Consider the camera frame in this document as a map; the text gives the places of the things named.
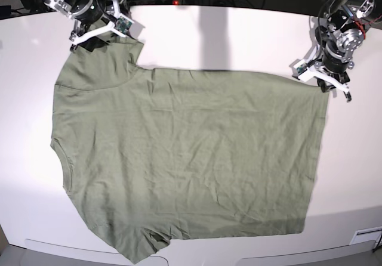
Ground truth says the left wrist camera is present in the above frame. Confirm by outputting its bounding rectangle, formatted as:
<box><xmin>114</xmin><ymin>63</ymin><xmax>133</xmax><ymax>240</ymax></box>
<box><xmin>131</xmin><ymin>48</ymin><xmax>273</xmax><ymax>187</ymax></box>
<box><xmin>293</xmin><ymin>59</ymin><xmax>314</xmax><ymax>82</ymax></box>

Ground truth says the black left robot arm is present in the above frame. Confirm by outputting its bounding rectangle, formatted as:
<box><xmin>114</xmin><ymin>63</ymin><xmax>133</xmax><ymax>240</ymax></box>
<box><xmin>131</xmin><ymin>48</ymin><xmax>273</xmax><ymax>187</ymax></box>
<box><xmin>294</xmin><ymin>0</ymin><xmax>381</xmax><ymax>102</ymax></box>

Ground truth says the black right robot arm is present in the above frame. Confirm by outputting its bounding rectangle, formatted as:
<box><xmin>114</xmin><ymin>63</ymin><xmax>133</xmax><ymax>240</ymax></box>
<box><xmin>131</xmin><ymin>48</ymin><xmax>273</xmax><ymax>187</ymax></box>
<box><xmin>42</xmin><ymin>0</ymin><xmax>134</xmax><ymax>52</ymax></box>

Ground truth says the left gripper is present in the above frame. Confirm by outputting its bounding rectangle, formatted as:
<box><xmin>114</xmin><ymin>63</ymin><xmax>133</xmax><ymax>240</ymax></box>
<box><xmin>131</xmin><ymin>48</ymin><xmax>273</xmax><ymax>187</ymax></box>
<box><xmin>308</xmin><ymin>51</ymin><xmax>355</xmax><ymax>101</ymax></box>

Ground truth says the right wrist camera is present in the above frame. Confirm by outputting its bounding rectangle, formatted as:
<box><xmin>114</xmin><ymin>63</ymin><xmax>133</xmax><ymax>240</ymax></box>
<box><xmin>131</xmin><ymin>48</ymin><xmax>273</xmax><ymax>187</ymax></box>
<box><xmin>114</xmin><ymin>15</ymin><xmax>134</xmax><ymax>35</ymax></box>

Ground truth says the green T-shirt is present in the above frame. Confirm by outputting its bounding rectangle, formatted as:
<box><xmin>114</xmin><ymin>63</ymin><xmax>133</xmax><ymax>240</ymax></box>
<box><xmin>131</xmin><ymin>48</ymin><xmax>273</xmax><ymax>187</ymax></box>
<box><xmin>51</xmin><ymin>38</ymin><xmax>329</xmax><ymax>263</ymax></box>

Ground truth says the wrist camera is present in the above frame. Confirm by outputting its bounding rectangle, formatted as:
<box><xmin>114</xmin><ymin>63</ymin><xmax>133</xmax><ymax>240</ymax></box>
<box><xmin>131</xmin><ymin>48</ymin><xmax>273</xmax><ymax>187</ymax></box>
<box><xmin>293</xmin><ymin>59</ymin><xmax>314</xmax><ymax>82</ymax></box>
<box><xmin>114</xmin><ymin>15</ymin><xmax>134</xmax><ymax>35</ymax></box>

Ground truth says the black power strip red light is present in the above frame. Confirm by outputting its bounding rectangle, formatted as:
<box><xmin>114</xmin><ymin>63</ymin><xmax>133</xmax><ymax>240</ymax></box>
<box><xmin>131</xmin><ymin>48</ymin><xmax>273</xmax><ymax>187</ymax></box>
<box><xmin>127</xmin><ymin>0</ymin><xmax>181</xmax><ymax>6</ymax></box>

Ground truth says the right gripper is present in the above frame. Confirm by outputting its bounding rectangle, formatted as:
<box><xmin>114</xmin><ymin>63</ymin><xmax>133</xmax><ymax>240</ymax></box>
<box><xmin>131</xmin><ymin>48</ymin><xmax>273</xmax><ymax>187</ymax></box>
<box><xmin>69</xmin><ymin>0</ymin><xmax>131</xmax><ymax>52</ymax></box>

